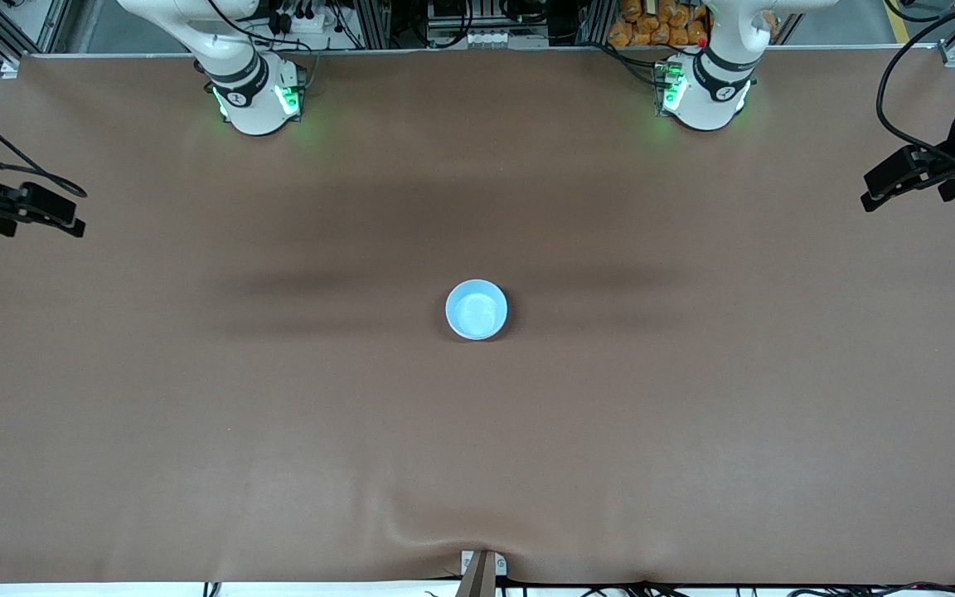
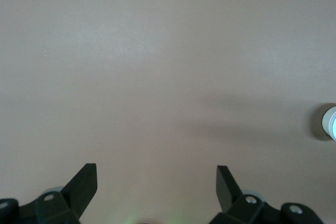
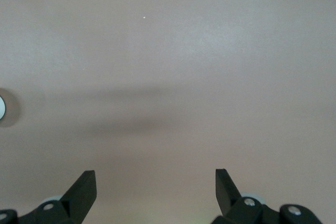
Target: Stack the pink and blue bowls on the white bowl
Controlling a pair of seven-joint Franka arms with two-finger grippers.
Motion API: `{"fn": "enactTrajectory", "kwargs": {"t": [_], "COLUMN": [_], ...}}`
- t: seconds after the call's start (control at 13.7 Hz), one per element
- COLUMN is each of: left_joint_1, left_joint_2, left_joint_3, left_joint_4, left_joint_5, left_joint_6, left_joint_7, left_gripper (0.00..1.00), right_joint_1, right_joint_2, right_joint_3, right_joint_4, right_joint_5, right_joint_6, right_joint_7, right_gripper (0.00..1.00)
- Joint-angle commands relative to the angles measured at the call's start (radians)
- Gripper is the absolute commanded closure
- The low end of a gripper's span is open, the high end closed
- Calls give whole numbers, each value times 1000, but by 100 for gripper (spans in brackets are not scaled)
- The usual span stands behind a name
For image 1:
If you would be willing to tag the light blue bowl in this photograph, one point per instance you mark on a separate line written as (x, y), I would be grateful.
(476, 310)

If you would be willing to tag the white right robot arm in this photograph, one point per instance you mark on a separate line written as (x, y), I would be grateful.
(249, 108)

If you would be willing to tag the brown table mat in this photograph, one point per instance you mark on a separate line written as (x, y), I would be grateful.
(477, 464)

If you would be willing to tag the white terminal block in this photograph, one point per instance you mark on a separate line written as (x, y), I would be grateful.
(496, 38)

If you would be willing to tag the orange snack pile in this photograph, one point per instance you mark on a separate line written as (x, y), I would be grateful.
(656, 25)

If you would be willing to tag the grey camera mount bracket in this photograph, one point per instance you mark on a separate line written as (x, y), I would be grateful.
(482, 572)

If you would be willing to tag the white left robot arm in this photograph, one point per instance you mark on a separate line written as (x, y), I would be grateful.
(705, 104)

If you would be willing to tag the white power strip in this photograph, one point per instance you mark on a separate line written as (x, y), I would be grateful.
(307, 21)

